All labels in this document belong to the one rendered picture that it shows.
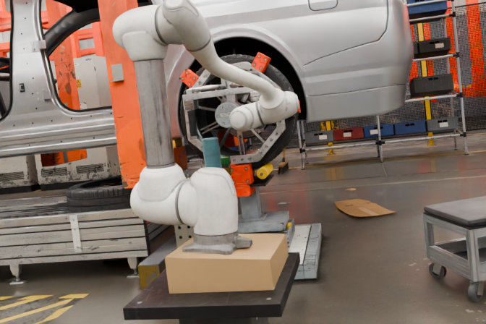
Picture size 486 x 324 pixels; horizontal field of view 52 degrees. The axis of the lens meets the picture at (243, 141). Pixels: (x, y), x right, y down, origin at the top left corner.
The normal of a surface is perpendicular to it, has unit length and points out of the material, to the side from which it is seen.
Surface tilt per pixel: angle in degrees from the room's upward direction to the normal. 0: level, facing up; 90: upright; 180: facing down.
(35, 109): 92
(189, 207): 88
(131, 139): 90
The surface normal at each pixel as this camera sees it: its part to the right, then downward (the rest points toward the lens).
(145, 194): -0.44, 0.09
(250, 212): -0.18, 0.08
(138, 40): -0.26, 0.28
